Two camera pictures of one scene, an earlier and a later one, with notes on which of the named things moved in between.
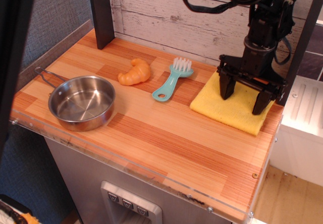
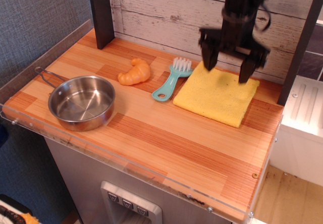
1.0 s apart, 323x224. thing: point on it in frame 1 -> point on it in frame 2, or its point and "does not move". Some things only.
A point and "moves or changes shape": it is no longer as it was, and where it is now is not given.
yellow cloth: x=236 y=110 moves or changes shape
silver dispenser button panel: x=120 y=207 does not move
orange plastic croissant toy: x=140 y=71 does not move
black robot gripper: x=255 y=69 -> x=234 y=34
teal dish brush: x=181 y=67 does not move
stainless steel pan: x=80 y=104 does not move
